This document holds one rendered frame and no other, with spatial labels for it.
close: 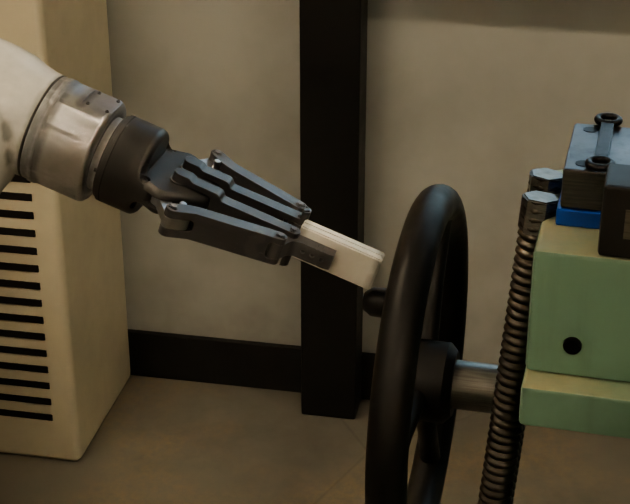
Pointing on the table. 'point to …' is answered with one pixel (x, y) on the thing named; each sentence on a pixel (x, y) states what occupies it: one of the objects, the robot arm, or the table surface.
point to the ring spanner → (603, 141)
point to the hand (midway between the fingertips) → (337, 254)
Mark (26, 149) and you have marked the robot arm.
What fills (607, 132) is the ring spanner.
